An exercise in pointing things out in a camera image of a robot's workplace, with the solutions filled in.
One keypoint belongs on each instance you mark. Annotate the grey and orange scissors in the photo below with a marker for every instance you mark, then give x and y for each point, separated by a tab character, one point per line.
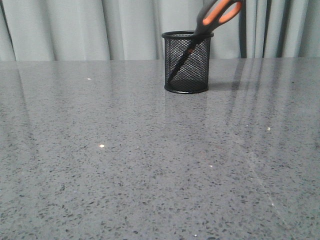
210	17

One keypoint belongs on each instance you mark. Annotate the black mesh pen holder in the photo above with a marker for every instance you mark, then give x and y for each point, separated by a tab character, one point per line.
186	61

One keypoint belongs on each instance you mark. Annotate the grey curtain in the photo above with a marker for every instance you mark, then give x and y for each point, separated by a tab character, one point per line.
98	30

